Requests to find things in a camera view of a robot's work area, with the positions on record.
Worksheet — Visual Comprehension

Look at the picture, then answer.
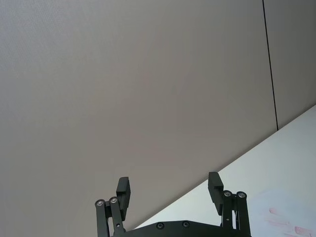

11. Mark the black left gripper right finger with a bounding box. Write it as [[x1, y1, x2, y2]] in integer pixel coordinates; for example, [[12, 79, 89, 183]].
[[208, 171, 251, 237]]

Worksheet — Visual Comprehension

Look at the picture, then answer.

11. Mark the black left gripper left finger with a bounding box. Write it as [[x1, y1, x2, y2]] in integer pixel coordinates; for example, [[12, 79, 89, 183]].
[[94, 176, 132, 237]]

